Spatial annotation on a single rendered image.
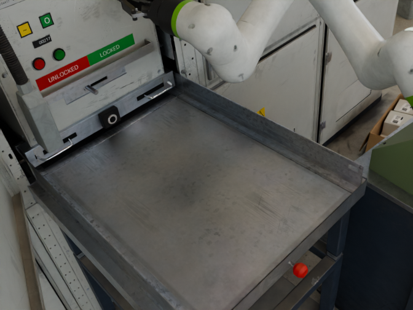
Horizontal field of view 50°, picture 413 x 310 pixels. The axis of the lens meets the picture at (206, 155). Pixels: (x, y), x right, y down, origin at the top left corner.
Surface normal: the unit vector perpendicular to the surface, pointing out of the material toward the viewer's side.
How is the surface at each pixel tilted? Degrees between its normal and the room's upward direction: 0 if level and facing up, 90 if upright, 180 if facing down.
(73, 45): 90
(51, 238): 90
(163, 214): 0
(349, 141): 0
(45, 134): 90
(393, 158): 90
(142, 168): 0
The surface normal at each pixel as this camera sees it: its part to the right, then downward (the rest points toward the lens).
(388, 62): -0.87, 0.47
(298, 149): -0.73, 0.51
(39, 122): 0.68, 0.43
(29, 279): -0.11, -0.74
